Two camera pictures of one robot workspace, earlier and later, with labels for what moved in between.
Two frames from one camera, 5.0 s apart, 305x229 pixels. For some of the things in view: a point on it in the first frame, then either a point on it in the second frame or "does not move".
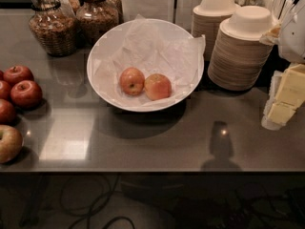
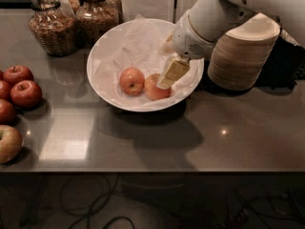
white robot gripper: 294,40 → 187,41
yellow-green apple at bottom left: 11,143 does not move
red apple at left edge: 5,90 does not move
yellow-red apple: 157,87 does not move
